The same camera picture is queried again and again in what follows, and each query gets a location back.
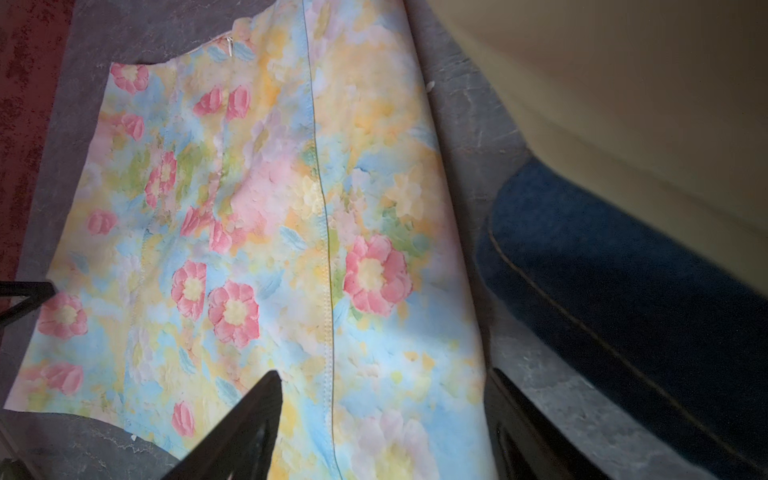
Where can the blue denim skirt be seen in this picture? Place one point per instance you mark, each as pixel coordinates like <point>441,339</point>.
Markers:
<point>670,338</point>

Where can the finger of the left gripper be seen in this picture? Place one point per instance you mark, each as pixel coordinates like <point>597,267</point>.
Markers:
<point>31,295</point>

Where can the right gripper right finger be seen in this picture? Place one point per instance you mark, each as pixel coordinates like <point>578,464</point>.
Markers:
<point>525,444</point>

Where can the floral pastel skirt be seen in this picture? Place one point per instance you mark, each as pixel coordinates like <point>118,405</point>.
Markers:
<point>273,199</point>

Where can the olive green skirt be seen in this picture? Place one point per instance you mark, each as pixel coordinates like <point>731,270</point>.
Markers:
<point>659,107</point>

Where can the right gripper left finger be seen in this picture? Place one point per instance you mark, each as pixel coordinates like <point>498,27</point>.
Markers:
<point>241,446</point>

